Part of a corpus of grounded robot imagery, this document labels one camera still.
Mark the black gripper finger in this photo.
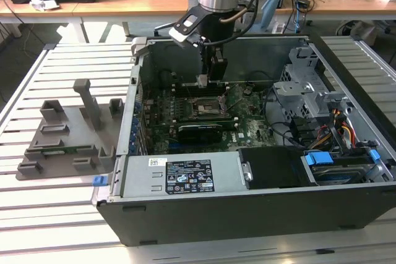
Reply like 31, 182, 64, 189
210, 46, 229, 82
200, 44, 214, 77

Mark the CPU with silver top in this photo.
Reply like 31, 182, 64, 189
196, 74, 210, 89

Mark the metal socket cover frame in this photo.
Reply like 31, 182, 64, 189
217, 85, 239, 114

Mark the thin metal locking lever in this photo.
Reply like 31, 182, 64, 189
226, 97, 243, 114

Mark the CPU socket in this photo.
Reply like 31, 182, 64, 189
190, 96, 223, 117

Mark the white adapter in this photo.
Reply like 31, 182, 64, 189
271, 20, 287, 35

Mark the grey case latch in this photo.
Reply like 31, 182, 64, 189
131, 36, 150, 57

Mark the green motherboard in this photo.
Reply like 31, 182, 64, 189
136, 83, 279, 155

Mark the graphics card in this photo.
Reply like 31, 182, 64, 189
176, 124, 224, 145

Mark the silver drive cage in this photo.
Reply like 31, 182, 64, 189
272, 46, 353, 119

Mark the long wooden desk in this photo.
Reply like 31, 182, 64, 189
0, 0, 396, 25

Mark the silver power supply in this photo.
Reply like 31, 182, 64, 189
119, 152, 248, 198

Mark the grey parts rack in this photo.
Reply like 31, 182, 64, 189
14, 78, 124, 181

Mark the black open PC case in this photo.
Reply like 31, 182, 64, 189
91, 33, 396, 246

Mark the hard disk in blue carrier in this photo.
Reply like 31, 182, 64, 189
301, 148, 382, 186

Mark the green RAM stick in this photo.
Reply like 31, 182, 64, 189
40, 145, 78, 155

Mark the crumpled white paper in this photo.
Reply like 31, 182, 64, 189
29, 0, 59, 11

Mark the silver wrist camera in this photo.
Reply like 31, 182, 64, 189
168, 13, 199, 45

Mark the silver metal handle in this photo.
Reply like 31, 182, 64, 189
242, 161, 254, 182

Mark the yellow red wire bundle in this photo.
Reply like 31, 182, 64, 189
309, 106, 357, 151

